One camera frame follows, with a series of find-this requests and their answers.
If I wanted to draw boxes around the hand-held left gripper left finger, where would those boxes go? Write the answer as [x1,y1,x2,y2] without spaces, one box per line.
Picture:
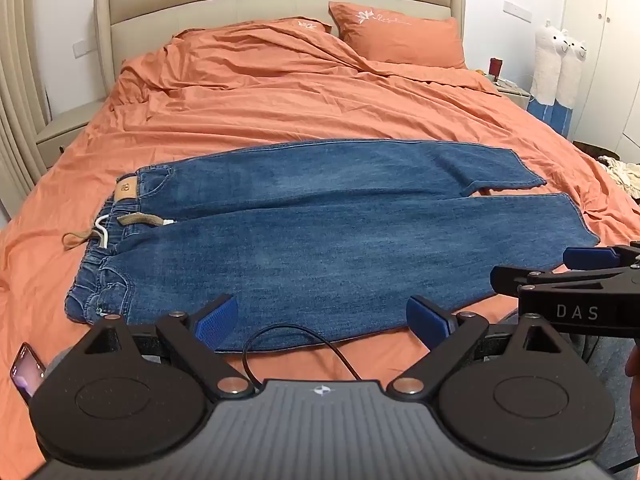
[80,296,256,401]

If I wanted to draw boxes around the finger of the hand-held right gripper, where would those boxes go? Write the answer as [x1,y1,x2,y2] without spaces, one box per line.
[562,241,640,274]
[490,265,640,297]

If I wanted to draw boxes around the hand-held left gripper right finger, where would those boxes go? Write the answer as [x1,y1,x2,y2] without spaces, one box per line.
[386,296,568,403]

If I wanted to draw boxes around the blue denim pants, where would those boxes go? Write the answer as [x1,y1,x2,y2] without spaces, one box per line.
[64,139,601,353]

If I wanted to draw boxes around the person's grey clothing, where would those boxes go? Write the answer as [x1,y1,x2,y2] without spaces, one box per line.
[565,332,635,472]

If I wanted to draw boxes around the pale crumpled cloth pile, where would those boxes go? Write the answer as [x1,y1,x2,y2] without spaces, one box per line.
[597,155,640,197]

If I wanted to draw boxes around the beige nightstand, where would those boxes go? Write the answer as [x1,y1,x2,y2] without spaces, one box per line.
[36,100,107,171]
[492,77,533,111]

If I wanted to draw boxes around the white alpaca plush toy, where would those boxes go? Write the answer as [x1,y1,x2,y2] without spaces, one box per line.
[552,30,589,138]
[529,20,568,121]

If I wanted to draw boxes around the smartphone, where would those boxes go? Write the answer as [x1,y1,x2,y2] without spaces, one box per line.
[10,342,47,404]

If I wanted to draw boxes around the white wardrobe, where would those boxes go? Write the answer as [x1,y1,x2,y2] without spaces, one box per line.
[560,0,640,161]

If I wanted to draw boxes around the orange bed cover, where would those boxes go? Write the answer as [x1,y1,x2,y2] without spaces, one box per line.
[0,15,640,480]

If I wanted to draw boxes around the orange embroidered pillow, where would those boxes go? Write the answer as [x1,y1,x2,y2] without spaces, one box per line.
[328,1,468,70]

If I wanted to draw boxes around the beige curtain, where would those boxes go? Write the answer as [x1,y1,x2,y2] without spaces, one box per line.
[0,0,52,221]

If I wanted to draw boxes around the beige padded headboard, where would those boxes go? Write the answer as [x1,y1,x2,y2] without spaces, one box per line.
[94,0,468,111]

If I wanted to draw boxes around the black cable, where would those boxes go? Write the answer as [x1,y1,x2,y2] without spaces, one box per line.
[241,323,364,392]

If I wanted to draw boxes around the white wall switch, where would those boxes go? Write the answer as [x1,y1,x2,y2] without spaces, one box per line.
[502,0,534,24]

